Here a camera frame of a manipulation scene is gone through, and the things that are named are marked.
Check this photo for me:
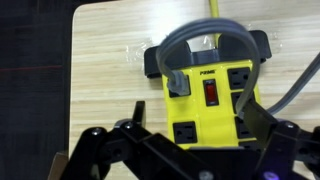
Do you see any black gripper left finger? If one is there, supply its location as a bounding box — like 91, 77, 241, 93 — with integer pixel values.
59, 100, 214, 180

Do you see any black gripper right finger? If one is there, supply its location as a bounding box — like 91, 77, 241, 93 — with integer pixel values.
238, 99, 320, 180

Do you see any grey microwave power cable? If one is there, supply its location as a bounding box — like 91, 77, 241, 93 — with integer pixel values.
155, 17, 320, 116

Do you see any yellow black power strip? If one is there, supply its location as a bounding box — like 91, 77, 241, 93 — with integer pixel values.
143, 29, 273, 151

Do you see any yellow power strip cord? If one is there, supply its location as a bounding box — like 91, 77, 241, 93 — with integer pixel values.
208, 0, 222, 44

